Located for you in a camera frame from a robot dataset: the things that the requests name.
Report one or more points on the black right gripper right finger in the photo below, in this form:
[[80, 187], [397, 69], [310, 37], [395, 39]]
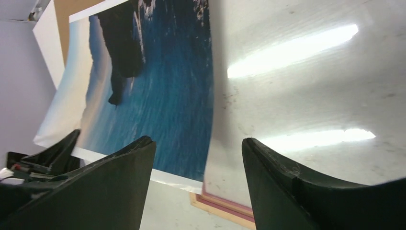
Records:
[[286, 195]]

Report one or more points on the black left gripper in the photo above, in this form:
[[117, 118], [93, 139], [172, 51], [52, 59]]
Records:
[[41, 167]]

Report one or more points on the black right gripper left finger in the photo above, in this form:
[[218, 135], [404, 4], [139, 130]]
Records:
[[108, 194]]

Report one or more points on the pink wooden photo frame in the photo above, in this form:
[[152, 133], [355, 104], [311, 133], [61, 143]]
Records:
[[226, 209]]

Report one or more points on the blue landscape photo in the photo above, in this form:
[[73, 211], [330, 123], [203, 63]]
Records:
[[139, 68]]

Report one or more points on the clear acrylic sheet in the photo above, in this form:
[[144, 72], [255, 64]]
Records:
[[322, 82]]

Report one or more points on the brown backing board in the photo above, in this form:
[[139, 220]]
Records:
[[64, 9]]

